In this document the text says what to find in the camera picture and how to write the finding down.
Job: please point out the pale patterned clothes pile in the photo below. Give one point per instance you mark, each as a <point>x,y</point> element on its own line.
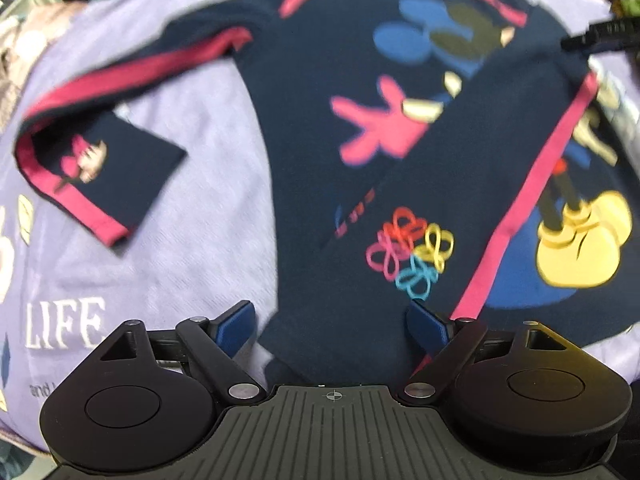
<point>32,40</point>

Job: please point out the purple floral bed sheet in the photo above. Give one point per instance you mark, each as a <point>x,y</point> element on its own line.
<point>210,170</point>

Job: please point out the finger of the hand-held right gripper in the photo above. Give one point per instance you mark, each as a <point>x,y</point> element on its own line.
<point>602,35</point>

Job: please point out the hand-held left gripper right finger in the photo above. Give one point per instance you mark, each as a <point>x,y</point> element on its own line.
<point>427,327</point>

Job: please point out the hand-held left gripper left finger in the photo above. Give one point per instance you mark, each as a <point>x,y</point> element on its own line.
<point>235,327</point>

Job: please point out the navy cartoon print shirt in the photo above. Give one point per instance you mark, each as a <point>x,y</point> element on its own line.
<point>320,110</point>

